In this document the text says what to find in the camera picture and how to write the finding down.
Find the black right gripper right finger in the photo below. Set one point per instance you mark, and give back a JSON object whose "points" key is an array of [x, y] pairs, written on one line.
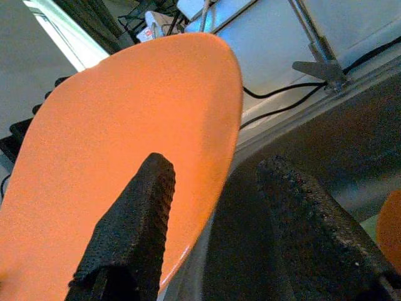
{"points": [[313, 244]]}

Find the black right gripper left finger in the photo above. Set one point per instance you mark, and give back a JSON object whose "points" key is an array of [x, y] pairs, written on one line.
{"points": [[131, 225]]}

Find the orange plastic bowl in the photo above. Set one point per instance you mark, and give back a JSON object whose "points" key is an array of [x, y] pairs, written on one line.
{"points": [[391, 232]]}

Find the orange plastic plate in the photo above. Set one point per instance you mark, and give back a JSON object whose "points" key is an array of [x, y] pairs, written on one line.
{"points": [[109, 109]]}

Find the green plate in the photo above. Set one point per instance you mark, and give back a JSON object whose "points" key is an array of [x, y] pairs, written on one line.
{"points": [[371, 229]]}

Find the stainless steel sink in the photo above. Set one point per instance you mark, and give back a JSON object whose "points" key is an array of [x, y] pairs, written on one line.
{"points": [[344, 141]]}

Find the metal faucet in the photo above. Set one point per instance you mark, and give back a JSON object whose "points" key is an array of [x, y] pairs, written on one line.
{"points": [[322, 70]]}

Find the white charger with red light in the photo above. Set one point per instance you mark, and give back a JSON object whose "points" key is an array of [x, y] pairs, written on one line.
{"points": [[150, 28]]}

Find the white power adapter box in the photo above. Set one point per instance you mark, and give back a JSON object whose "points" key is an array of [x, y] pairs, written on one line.
{"points": [[194, 7]]}

